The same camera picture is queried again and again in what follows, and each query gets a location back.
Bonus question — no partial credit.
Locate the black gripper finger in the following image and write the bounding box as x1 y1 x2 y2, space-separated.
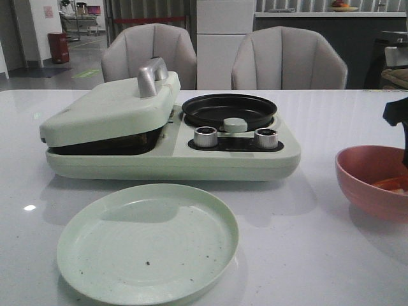
382 98 408 168

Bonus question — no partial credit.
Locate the pink bowl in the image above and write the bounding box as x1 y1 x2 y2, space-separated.
335 145 407 224

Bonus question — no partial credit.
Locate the shrimp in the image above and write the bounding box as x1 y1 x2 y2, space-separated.
372 176 407 194

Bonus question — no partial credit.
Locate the green breakfast maker lid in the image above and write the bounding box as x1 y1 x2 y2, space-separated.
40 71 181 148

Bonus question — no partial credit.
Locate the toast slice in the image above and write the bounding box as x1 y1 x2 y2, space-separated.
105 133 147 147

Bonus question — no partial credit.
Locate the green breakfast maker base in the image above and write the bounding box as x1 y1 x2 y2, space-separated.
45 106 301 181

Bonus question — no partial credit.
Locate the beige cushion at right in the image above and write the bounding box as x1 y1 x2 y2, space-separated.
381 68 407 90

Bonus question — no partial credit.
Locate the dark kitchen counter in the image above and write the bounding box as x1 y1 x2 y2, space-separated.
253 11 406 89

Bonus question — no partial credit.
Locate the fruit bowl on counter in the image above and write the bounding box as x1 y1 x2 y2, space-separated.
328 0 358 12

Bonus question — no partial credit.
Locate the right beige armchair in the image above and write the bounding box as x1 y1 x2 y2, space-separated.
231 26 348 90

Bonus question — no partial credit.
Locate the beige armchair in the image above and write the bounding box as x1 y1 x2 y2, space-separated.
231 26 348 90
101 24 197 90

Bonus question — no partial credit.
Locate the right silver knob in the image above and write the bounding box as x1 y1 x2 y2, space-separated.
254 128 279 150

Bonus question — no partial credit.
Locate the silver knob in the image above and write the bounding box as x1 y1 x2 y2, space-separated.
193 126 218 148
254 128 279 150

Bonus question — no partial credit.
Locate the black round frying pan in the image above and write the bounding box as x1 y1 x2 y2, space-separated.
182 93 277 131

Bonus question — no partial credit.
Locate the left silver knob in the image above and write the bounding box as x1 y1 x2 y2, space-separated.
193 126 218 148

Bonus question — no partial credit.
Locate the white refrigerator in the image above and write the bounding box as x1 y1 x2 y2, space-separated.
196 1 256 90

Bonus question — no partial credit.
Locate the left beige armchair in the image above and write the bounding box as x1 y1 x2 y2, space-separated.
101 24 197 90

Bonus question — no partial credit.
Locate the light green plate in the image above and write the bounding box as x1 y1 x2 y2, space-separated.
57 184 239 305

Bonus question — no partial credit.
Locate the red trash bin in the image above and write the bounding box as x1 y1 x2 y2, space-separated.
47 33 69 64

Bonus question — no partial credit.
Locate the green pan handle knob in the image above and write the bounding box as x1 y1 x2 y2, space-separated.
223 117 247 133

